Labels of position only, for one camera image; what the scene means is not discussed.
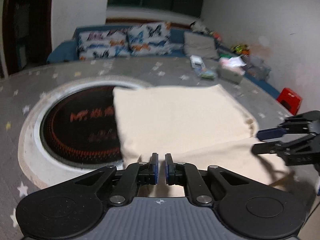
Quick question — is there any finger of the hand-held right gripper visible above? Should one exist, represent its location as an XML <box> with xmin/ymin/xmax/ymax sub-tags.
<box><xmin>255</xmin><ymin>110</ymin><xmax>320</xmax><ymax>141</ymax></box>
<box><xmin>251</xmin><ymin>132</ymin><xmax>320</xmax><ymax>158</ymax></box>

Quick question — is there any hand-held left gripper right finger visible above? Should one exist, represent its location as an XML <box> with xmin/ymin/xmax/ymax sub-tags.
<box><xmin>164</xmin><ymin>153</ymin><xmax>269</xmax><ymax>207</ymax></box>

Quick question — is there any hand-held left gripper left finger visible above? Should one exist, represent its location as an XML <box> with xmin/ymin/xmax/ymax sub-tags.
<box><xmin>54</xmin><ymin>152</ymin><xmax>159</xmax><ymax>207</ymax></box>

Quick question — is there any cream cloth garment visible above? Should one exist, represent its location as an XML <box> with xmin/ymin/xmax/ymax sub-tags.
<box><xmin>112</xmin><ymin>84</ymin><xmax>294</xmax><ymax>198</ymax></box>

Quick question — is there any red plastic stool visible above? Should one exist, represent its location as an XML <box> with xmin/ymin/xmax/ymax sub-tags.
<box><xmin>277</xmin><ymin>87</ymin><xmax>303</xmax><ymax>113</ymax></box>

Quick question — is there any clear plastic storage box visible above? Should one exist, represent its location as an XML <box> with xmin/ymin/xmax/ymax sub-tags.
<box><xmin>244</xmin><ymin>55</ymin><xmax>272</xmax><ymax>80</ymax></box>

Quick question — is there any white box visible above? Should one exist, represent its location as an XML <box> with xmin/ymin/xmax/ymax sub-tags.
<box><xmin>217</xmin><ymin>65</ymin><xmax>244</xmax><ymax>84</ymax></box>

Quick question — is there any pink and white plastic bag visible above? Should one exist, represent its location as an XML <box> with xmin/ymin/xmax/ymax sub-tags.
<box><xmin>219</xmin><ymin>56</ymin><xmax>247</xmax><ymax>74</ymax></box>

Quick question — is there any colourful card stack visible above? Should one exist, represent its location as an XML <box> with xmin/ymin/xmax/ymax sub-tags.
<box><xmin>196</xmin><ymin>67</ymin><xmax>217</xmax><ymax>79</ymax></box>

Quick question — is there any round black induction cooker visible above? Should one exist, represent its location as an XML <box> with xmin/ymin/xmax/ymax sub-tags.
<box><xmin>24</xmin><ymin>80</ymin><xmax>148</xmax><ymax>180</ymax></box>

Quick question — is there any yellow and black toy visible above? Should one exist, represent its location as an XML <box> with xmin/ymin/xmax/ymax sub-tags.
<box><xmin>231</xmin><ymin>44</ymin><xmax>250</xmax><ymax>55</ymax></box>

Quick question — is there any grey pillow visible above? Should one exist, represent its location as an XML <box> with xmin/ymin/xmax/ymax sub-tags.
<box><xmin>183</xmin><ymin>31</ymin><xmax>219</xmax><ymax>60</ymax></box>

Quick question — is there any butterfly print pillow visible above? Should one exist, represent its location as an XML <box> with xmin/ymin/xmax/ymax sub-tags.
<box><xmin>77</xmin><ymin>30</ymin><xmax>128</xmax><ymax>60</ymax></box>
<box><xmin>126</xmin><ymin>22</ymin><xmax>173</xmax><ymax>57</ymax></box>

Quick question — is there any white plush toy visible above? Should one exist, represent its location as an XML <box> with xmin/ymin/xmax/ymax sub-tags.
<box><xmin>190</xmin><ymin>20</ymin><xmax>207</xmax><ymax>33</ymax></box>

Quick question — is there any grey star-printed tablecloth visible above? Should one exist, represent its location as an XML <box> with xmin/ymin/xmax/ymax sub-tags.
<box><xmin>0</xmin><ymin>55</ymin><xmax>320</xmax><ymax>240</ymax></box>

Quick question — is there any blue corner sofa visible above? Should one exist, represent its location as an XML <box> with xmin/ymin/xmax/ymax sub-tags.
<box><xmin>46</xmin><ymin>22</ymin><xmax>280</xmax><ymax>98</ymax></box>

